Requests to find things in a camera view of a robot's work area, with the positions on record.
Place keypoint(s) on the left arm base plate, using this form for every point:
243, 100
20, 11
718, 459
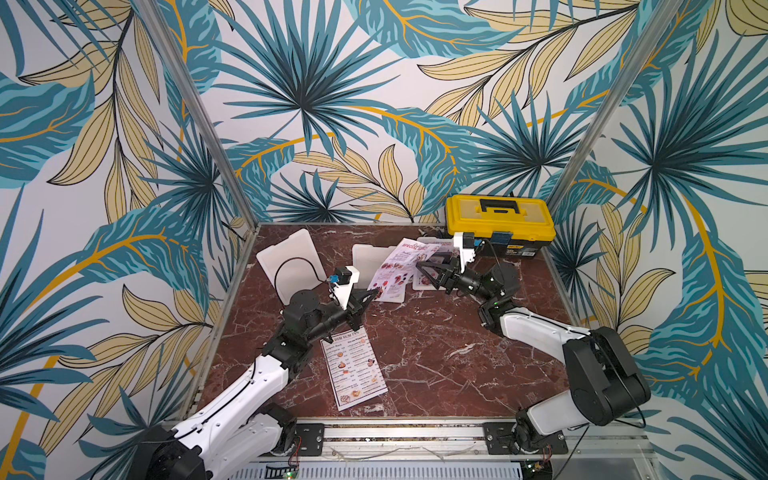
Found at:
302, 439

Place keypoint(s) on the yellow black toolbox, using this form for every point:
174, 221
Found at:
508, 226

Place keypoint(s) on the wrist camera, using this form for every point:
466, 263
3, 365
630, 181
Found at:
341, 284
467, 246

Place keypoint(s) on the pink menu sheet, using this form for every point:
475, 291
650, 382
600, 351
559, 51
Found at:
392, 276

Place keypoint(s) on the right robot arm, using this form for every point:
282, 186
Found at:
604, 381

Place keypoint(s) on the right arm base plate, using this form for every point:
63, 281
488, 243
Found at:
511, 438

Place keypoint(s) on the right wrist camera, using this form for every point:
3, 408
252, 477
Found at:
467, 246

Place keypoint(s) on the aluminium front rail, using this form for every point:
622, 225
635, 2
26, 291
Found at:
454, 449

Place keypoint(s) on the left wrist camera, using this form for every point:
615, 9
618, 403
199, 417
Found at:
341, 284

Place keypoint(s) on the yellow header menu sheet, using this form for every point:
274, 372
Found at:
354, 371

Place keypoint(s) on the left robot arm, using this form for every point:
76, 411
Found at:
242, 423

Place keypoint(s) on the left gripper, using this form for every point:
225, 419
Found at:
355, 310

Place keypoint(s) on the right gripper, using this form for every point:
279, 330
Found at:
454, 276

